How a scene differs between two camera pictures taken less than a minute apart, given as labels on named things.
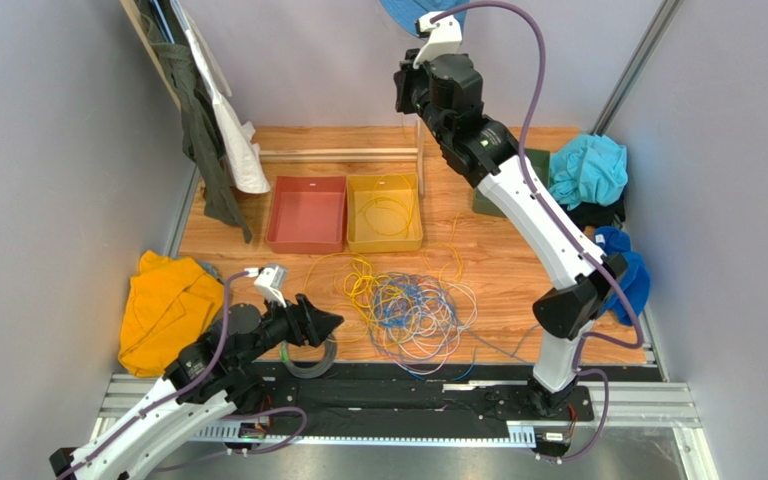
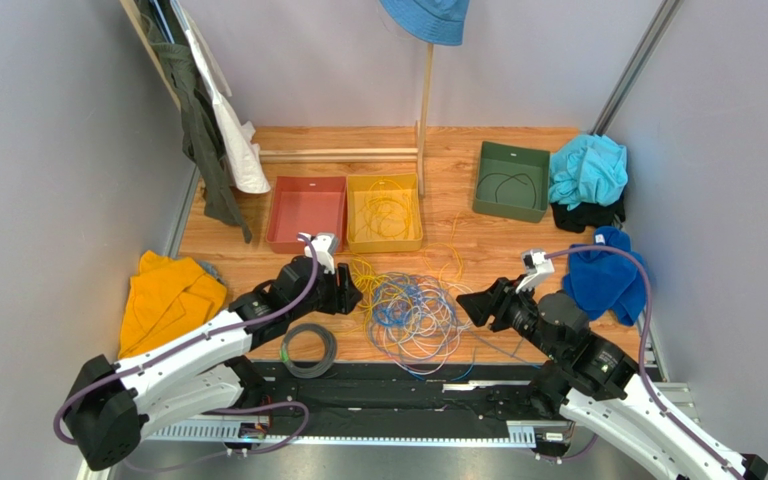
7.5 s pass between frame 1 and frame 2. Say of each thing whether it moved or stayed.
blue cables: stayed
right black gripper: moved
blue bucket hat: stayed
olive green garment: stayed
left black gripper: moved
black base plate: stayed
